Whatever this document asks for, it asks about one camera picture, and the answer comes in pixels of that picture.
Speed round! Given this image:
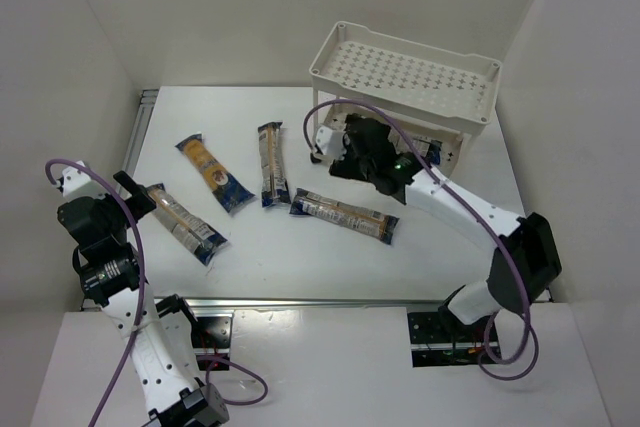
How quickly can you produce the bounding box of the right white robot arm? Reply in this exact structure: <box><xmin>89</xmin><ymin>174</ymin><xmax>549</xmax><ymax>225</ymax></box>
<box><xmin>315</xmin><ymin>114</ymin><xmax>562</xmax><ymax>327</ymax></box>

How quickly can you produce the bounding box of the long yellow spaghetti bag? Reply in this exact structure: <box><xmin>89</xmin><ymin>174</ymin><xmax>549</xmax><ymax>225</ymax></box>
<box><xmin>389</xmin><ymin>130</ymin><xmax>442</xmax><ymax>165</ymax></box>

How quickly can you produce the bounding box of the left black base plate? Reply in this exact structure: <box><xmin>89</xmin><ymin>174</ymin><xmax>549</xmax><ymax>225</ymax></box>
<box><xmin>177</xmin><ymin>312</ymin><xmax>233</xmax><ymax>360</ymax></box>

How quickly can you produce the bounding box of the yellow blue spaghetti bag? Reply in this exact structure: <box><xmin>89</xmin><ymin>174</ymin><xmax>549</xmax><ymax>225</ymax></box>
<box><xmin>175</xmin><ymin>133</ymin><xmax>254</xmax><ymax>215</ymax></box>

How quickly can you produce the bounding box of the leftmost blue spaghetti bag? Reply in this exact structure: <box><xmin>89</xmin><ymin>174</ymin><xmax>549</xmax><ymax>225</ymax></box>
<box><xmin>146</xmin><ymin>183</ymin><xmax>228</xmax><ymax>267</ymax></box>

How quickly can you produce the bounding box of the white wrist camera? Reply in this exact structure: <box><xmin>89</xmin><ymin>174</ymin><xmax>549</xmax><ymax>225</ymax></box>
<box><xmin>58</xmin><ymin>167</ymin><xmax>106</xmax><ymax>202</ymax></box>
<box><xmin>315</xmin><ymin>125</ymin><xmax>348</xmax><ymax>160</ymax></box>

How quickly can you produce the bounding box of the upright blue spaghetti bag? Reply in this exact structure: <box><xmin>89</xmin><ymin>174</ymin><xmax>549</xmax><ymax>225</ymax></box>
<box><xmin>257</xmin><ymin>122</ymin><xmax>291</xmax><ymax>208</ymax></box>

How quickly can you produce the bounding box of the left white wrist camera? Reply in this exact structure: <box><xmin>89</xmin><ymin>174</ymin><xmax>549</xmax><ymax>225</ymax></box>
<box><xmin>58</xmin><ymin>167</ymin><xmax>106</xmax><ymax>202</ymax></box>

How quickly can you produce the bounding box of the aluminium table frame rail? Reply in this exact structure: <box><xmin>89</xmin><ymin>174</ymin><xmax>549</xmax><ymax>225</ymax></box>
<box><xmin>76</xmin><ymin>100</ymin><xmax>562</xmax><ymax>324</ymax></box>

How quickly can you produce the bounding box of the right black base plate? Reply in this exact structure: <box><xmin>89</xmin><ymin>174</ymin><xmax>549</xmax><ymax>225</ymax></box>
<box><xmin>407</xmin><ymin>311</ymin><xmax>488</xmax><ymax>368</ymax></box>

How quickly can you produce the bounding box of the white two-tier shelf cart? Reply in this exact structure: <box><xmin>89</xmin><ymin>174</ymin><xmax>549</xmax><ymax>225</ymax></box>
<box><xmin>308</xmin><ymin>21</ymin><xmax>503</xmax><ymax>176</ymax></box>

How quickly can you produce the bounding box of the label-side blue spaghetti bag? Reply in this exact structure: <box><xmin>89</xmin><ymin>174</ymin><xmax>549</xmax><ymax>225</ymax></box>
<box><xmin>289</xmin><ymin>188</ymin><xmax>399</xmax><ymax>245</ymax></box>

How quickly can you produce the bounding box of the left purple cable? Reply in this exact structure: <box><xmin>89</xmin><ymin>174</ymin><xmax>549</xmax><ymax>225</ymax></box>
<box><xmin>45</xmin><ymin>159</ymin><xmax>269</xmax><ymax>427</ymax></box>

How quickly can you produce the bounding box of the purple cable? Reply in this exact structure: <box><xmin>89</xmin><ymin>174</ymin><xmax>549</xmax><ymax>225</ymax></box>
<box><xmin>302</xmin><ymin>100</ymin><xmax>540</xmax><ymax>378</ymax></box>
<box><xmin>45</xmin><ymin>159</ymin><xmax>269</xmax><ymax>427</ymax></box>

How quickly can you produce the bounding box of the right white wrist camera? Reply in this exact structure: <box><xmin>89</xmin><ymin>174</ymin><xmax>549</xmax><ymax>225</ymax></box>
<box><xmin>315</xmin><ymin>125</ymin><xmax>348</xmax><ymax>160</ymax></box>

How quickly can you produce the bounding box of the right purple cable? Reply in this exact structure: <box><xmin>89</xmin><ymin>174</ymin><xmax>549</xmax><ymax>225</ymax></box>
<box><xmin>302</xmin><ymin>100</ymin><xmax>540</xmax><ymax>378</ymax></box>

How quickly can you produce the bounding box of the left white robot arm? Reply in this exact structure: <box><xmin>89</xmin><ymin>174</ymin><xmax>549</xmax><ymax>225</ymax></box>
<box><xmin>55</xmin><ymin>162</ymin><xmax>229</xmax><ymax>426</ymax></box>

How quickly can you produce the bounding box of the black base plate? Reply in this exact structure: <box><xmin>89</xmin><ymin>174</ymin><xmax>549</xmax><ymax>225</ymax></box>
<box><xmin>407</xmin><ymin>311</ymin><xmax>488</xmax><ymax>368</ymax></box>
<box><xmin>177</xmin><ymin>312</ymin><xmax>233</xmax><ymax>360</ymax></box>

